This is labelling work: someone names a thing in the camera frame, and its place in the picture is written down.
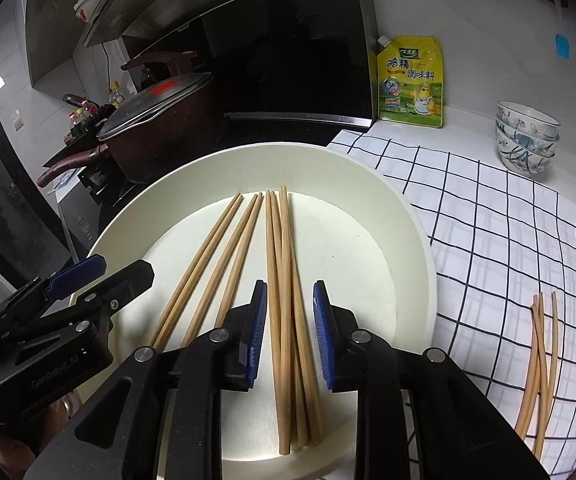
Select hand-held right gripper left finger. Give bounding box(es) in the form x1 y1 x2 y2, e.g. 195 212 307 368
22 280 269 480

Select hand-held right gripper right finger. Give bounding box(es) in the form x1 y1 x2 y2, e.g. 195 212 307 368
313 282 539 480

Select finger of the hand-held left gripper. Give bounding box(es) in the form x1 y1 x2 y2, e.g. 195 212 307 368
70 260 155 331
15 255 107 307

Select light wooden chopstick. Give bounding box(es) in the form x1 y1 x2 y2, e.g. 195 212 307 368
279 185 325 445
149 192 243 348
182 193 260 347
213 197 265 331
270 202 311 451
155 196 245 352

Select white oval plastic basin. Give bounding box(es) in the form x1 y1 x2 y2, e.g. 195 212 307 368
69 142 439 468

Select pile of wooden chopsticks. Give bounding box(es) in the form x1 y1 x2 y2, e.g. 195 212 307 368
514 291 560 461

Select person's left hand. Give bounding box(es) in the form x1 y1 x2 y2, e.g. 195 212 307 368
0 392 76 468

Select black gas stove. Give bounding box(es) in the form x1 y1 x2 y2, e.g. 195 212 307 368
42 160 143 207

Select brown cooking pot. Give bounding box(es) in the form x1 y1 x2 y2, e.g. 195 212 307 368
36 110 216 188

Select cluster of condiment bottles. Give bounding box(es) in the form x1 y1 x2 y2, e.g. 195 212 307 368
62 80 136 146

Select glass pot lid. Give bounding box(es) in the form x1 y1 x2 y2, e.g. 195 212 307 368
96 72 215 142

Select white black-grid tablecloth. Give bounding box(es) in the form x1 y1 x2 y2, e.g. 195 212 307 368
325 129 576 480

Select dark red frying pan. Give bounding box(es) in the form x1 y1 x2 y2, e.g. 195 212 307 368
120 51 199 75

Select yellow seasoning pouch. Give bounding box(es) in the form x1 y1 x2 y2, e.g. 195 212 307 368
376 35 445 130

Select floral ceramic bowl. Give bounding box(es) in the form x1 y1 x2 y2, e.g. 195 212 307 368
496 101 560 135
495 122 561 155
497 141 556 177

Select white bowl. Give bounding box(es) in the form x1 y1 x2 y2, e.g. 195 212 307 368
72 0 113 23

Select black glass range hood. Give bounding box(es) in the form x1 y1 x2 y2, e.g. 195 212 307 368
75 0 375 131

